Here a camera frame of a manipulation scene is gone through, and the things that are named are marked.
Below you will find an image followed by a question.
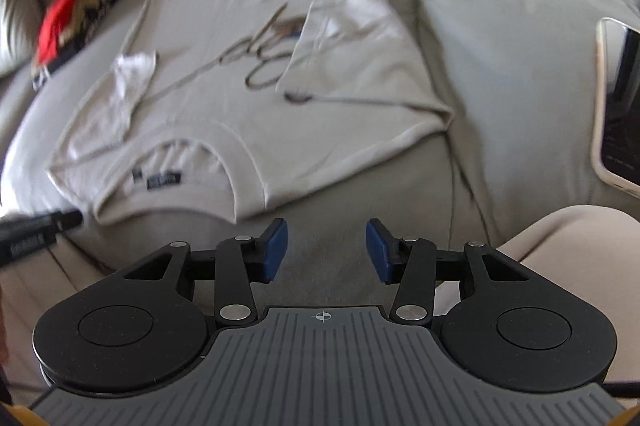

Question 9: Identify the smartphone in cream case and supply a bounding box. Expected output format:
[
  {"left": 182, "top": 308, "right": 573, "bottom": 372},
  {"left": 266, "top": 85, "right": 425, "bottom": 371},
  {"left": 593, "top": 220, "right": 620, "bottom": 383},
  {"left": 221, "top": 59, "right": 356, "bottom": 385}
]
[{"left": 591, "top": 17, "right": 640, "bottom": 198}]

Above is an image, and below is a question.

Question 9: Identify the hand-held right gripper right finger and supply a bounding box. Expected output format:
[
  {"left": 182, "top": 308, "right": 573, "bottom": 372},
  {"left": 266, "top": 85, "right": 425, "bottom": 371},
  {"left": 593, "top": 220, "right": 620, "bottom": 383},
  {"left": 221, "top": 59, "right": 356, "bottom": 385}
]
[{"left": 365, "top": 218, "right": 531, "bottom": 324}]

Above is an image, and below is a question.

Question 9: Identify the white t-shirt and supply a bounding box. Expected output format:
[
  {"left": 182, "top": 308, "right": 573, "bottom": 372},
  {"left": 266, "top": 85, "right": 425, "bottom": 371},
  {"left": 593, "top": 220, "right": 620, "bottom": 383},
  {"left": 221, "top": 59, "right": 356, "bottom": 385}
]
[{"left": 47, "top": 0, "right": 456, "bottom": 227}]

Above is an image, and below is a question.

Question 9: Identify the black cable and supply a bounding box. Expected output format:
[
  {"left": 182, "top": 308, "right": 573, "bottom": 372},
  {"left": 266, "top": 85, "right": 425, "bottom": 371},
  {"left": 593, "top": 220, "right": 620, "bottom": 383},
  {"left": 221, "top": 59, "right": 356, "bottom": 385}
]
[{"left": 600, "top": 381, "right": 640, "bottom": 399}]

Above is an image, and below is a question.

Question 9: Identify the grey sofa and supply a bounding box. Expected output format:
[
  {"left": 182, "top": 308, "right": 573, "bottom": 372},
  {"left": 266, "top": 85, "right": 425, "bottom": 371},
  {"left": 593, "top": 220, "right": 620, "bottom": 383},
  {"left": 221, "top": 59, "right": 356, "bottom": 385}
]
[{"left": 0, "top": 0, "right": 640, "bottom": 297}]

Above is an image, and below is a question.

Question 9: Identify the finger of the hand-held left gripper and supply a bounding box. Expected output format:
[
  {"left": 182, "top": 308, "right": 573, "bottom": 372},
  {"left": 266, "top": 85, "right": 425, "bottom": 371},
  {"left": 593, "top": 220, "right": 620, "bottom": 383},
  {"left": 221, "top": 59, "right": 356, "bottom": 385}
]
[{"left": 50, "top": 208, "right": 83, "bottom": 232}]

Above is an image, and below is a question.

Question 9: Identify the grey sofa armrest cushion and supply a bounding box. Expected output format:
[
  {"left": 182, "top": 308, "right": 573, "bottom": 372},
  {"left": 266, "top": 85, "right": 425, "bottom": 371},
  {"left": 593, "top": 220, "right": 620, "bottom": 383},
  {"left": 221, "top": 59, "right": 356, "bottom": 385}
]
[{"left": 405, "top": 0, "right": 640, "bottom": 247}]

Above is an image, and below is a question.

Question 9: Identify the pale throw pillow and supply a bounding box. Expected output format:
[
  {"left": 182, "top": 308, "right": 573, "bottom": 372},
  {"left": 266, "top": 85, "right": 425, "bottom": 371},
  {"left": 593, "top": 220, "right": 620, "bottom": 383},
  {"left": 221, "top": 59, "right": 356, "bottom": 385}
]
[{"left": 0, "top": 0, "right": 43, "bottom": 79}]

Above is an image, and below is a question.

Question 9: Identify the red garment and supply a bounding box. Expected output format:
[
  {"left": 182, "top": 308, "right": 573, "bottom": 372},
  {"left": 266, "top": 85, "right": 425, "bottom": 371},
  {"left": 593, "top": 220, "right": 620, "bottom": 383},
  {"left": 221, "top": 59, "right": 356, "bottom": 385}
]
[{"left": 37, "top": 0, "right": 96, "bottom": 62}]

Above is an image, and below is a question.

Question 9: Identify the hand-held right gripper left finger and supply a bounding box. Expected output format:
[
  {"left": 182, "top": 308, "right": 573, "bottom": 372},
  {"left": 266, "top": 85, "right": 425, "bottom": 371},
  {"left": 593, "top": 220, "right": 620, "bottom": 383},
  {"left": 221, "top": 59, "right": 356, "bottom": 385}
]
[{"left": 122, "top": 217, "right": 289, "bottom": 326}]

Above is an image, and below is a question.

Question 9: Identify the person's right leg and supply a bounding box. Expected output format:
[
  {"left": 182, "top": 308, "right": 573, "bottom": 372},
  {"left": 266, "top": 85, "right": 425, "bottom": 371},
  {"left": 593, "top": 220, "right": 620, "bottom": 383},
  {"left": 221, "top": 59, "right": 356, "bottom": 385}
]
[{"left": 495, "top": 204, "right": 640, "bottom": 412}]

